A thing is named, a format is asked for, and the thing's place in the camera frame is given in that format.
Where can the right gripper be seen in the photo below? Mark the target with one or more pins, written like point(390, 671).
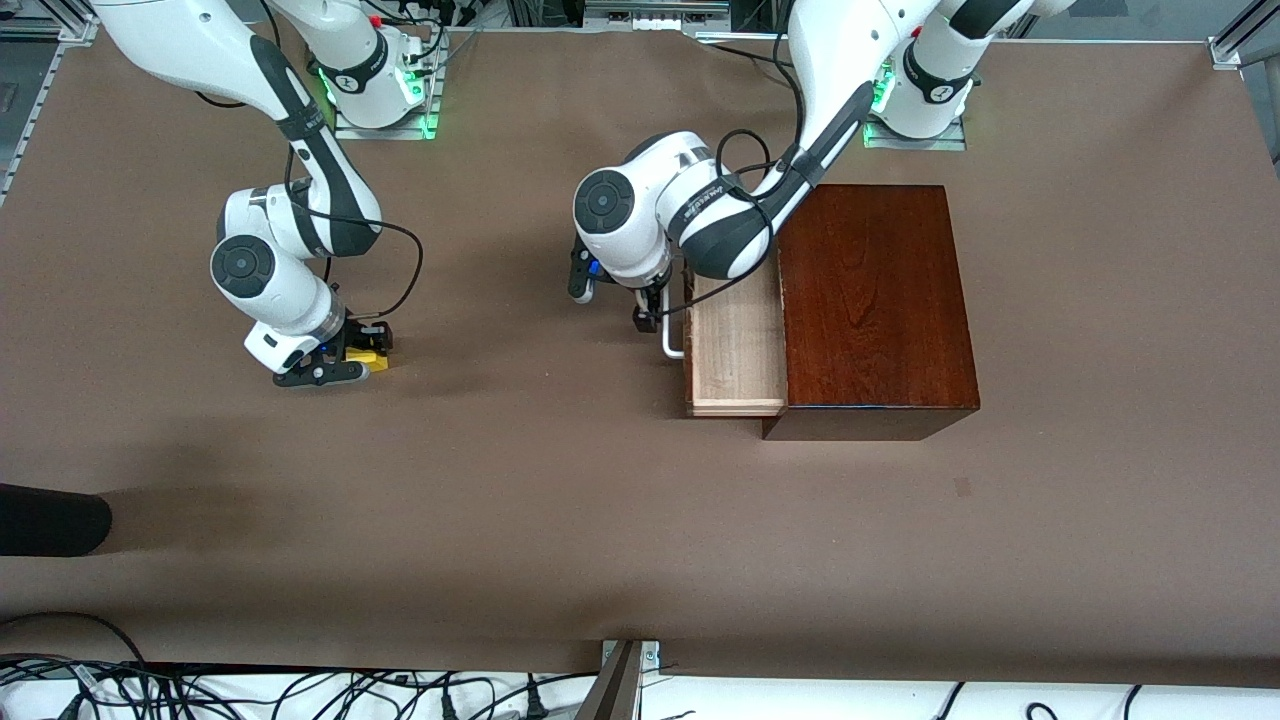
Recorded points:
point(357, 336)

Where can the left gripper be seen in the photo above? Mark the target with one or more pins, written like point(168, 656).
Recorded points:
point(648, 303)

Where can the yellow block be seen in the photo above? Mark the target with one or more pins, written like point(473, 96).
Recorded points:
point(365, 361)

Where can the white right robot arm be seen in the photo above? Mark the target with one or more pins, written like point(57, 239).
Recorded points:
point(290, 200)

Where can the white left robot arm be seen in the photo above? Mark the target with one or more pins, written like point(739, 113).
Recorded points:
point(720, 210)

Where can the dark brown wooden cabinet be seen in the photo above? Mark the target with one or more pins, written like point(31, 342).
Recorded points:
point(875, 300)

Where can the black round-ended cylinder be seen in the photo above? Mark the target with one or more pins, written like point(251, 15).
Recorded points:
point(50, 520)

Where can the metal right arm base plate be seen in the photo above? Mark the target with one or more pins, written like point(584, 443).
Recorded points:
point(385, 132)

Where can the metal rail with sockets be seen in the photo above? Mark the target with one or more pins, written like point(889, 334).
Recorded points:
point(655, 12)

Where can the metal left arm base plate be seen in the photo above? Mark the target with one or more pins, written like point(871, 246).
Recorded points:
point(915, 143)

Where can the grey metal bracket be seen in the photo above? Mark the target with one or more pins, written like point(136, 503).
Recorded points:
point(615, 685)

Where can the aluminium frame rail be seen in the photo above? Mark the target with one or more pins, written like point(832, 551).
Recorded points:
point(40, 90)
point(1240, 35)

